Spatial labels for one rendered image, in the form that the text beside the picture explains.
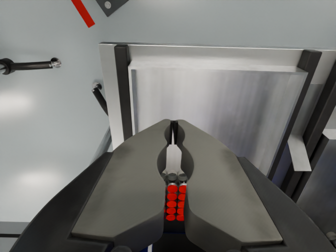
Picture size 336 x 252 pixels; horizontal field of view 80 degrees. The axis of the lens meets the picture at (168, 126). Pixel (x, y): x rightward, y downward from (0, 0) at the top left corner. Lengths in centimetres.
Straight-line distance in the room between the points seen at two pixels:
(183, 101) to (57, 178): 170
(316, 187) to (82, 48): 122
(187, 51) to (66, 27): 106
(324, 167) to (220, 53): 34
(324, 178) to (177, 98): 37
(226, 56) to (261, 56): 6
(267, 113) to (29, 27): 129
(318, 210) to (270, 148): 26
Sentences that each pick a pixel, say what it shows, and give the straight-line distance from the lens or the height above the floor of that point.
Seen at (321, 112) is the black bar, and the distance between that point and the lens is 43.
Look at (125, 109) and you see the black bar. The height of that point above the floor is 90.
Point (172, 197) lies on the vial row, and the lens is 44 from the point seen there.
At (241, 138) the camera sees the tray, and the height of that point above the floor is 88.
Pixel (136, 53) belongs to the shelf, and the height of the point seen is 88.
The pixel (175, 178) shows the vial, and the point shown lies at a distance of 43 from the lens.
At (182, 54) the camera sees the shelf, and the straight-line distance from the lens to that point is 33.
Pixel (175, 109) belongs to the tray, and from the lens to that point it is 36.
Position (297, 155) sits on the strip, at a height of 92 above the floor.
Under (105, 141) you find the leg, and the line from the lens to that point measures 108.
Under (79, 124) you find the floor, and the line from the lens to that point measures 153.
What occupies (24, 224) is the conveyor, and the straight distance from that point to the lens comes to 78.
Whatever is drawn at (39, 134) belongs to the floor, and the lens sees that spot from 173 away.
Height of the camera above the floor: 121
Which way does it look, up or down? 59 degrees down
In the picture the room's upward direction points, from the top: 179 degrees counter-clockwise
